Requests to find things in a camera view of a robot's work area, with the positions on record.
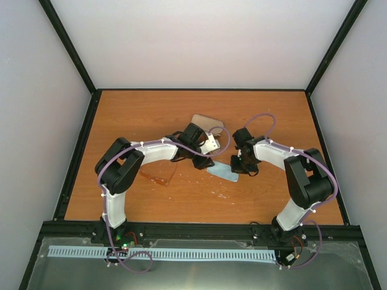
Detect light blue slotted cable duct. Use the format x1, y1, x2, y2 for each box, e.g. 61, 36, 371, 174
47, 245, 276, 263

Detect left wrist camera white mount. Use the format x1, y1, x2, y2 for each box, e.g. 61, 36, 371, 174
200, 132, 221, 155

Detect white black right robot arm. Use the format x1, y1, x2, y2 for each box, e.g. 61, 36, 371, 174
230, 127, 337, 245

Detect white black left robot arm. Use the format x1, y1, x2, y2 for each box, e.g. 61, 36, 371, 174
95, 123, 220, 243

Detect black frame post right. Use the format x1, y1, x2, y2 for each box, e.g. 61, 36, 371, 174
305, 0, 368, 97

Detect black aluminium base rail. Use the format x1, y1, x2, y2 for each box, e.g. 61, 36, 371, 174
38, 221, 365, 248

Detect light blue cleaning cloth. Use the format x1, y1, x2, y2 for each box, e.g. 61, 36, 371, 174
207, 161, 239, 182

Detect plaid glasses case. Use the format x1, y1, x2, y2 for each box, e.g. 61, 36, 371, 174
191, 114, 224, 138

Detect black frame post left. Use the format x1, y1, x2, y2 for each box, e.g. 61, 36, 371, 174
38, 0, 97, 95

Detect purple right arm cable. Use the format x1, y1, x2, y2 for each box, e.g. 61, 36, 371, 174
243, 113, 339, 270

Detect orange sunglasses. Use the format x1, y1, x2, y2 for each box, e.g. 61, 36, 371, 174
140, 163, 177, 187

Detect black frame post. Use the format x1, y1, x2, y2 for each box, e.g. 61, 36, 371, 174
305, 0, 368, 97
38, 0, 97, 95

